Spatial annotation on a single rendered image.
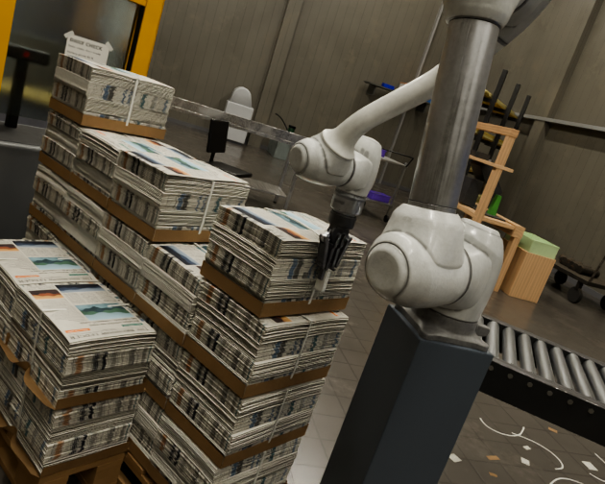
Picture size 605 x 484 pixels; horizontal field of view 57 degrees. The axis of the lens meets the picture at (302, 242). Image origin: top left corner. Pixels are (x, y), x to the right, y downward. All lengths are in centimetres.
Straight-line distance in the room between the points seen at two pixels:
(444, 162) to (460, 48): 22
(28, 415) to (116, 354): 34
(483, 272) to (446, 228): 20
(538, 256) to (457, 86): 594
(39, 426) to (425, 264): 128
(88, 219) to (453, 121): 146
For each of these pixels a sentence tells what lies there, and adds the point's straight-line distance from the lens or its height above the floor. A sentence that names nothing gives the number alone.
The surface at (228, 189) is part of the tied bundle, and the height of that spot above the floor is 104.
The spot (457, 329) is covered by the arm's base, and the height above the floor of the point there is 103.
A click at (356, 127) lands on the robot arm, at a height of 139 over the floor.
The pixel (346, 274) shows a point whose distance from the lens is 171.
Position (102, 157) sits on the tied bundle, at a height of 100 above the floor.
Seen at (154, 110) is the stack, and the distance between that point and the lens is 246.
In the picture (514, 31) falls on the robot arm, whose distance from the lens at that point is 138.
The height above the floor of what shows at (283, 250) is 103.
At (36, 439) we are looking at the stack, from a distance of 194.
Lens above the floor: 142
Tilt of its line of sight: 14 degrees down
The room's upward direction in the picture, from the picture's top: 18 degrees clockwise
